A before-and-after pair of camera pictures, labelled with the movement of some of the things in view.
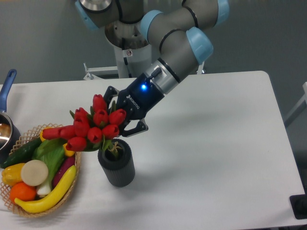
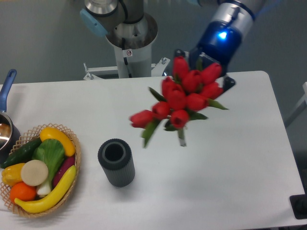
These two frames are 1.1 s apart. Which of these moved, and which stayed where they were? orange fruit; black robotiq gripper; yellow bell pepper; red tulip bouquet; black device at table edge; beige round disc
Moved: black robotiq gripper; red tulip bouquet
Stayed: beige round disc; yellow bell pepper; black device at table edge; orange fruit
